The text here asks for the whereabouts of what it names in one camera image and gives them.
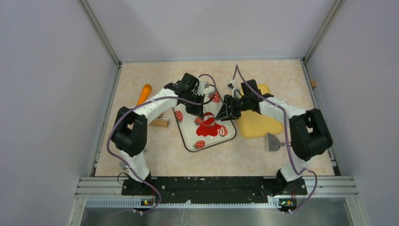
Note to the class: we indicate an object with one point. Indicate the metal ring cutter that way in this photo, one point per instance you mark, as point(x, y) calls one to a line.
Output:
point(208, 120)

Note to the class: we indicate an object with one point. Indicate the yellow plastic tray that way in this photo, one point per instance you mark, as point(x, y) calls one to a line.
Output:
point(253, 125)

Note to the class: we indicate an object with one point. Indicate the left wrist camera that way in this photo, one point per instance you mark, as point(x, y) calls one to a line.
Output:
point(204, 88)

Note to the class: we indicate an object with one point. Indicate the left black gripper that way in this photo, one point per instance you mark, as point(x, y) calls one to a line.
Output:
point(198, 109)

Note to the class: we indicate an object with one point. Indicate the orange toy carrot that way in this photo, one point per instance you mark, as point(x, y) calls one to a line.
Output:
point(146, 91)

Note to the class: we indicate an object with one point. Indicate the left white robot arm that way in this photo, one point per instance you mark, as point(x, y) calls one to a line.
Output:
point(129, 133)

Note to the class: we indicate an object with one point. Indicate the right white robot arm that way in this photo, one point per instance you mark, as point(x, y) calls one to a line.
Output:
point(307, 130)

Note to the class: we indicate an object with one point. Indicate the wooden double-ended rolling pin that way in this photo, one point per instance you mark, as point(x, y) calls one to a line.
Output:
point(160, 121)

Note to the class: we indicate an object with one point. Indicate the strawberry print white tray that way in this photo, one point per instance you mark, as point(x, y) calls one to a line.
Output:
point(188, 125)

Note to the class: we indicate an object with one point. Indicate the small wooden peg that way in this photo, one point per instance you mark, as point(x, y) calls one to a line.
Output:
point(313, 83)

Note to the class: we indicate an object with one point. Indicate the metal spatula wooden handle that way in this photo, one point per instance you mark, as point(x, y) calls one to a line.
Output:
point(276, 142)

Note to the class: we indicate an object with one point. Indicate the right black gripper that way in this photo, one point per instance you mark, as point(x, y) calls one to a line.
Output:
point(227, 112)

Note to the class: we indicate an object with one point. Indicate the red dough disc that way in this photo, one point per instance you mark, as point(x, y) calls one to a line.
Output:
point(208, 131)

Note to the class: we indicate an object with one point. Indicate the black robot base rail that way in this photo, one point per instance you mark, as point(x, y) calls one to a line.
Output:
point(213, 190)

